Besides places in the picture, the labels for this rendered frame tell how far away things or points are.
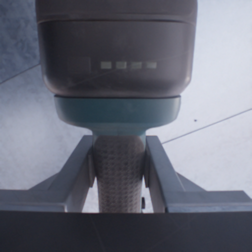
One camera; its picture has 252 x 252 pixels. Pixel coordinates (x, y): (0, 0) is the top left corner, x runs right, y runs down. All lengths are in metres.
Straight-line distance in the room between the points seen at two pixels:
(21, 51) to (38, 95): 0.09
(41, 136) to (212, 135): 0.38
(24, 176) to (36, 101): 0.19
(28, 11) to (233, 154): 0.52
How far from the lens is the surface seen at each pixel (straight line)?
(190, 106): 0.40
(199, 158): 0.45
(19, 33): 0.43
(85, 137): 0.15
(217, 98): 0.42
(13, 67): 0.43
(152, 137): 0.15
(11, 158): 0.50
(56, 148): 0.44
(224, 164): 0.48
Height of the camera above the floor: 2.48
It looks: 15 degrees up
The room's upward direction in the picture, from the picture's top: 157 degrees clockwise
